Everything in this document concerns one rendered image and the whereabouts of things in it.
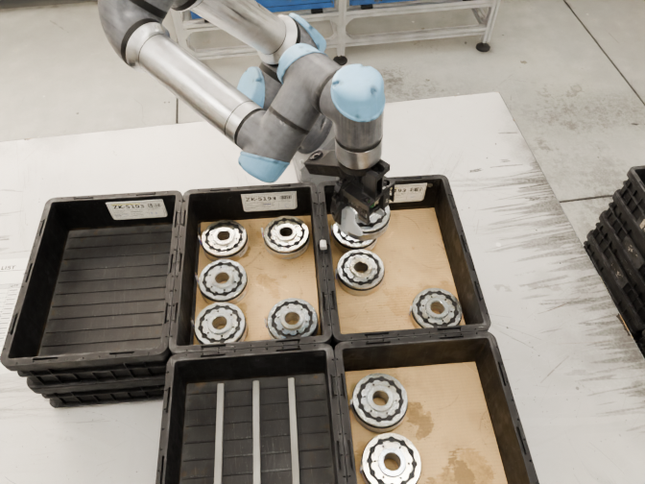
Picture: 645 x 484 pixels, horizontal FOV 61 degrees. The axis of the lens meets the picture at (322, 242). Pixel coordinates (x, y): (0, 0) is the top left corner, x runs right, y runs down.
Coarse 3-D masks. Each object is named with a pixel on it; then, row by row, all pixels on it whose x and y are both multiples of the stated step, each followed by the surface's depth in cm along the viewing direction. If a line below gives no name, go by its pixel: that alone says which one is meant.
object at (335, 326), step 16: (416, 176) 124; (432, 176) 124; (320, 192) 121; (448, 192) 121; (320, 208) 118; (464, 240) 113; (464, 256) 111; (480, 288) 106; (336, 304) 104; (480, 304) 104; (336, 320) 102; (336, 336) 100; (352, 336) 100; (368, 336) 100; (384, 336) 100; (400, 336) 100
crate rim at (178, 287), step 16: (192, 192) 121; (208, 192) 121; (224, 192) 121; (240, 192) 122; (320, 224) 116; (320, 240) 113; (320, 256) 112; (176, 272) 108; (320, 272) 108; (176, 288) 106; (320, 288) 106; (176, 304) 104; (176, 320) 103; (176, 336) 100; (320, 336) 100; (176, 352) 98
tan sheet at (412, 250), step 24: (408, 216) 130; (432, 216) 130; (384, 240) 125; (408, 240) 125; (432, 240) 125; (336, 264) 121; (384, 264) 121; (408, 264) 121; (432, 264) 121; (336, 288) 118; (384, 288) 118; (408, 288) 118; (360, 312) 114; (384, 312) 114; (408, 312) 114
